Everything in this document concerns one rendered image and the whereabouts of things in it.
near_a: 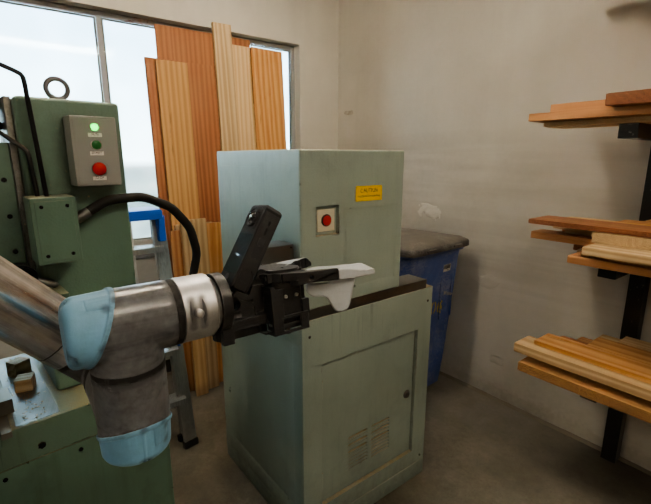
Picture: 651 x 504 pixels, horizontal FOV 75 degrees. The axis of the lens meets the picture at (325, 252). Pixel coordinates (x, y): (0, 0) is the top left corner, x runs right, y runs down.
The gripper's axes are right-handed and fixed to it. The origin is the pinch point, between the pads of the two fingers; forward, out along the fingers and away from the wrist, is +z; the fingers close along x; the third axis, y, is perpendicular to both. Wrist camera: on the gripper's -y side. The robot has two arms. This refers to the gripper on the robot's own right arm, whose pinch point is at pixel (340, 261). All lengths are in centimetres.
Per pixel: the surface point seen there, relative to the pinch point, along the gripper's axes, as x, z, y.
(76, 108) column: -69, -22, -36
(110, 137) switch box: -65, -16, -29
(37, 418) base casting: -68, -39, 35
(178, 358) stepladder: -154, 18, 59
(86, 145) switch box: -64, -21, -27
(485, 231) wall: -90, 176, 14
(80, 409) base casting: -67, -30, 36
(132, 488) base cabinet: -72, -21, 63
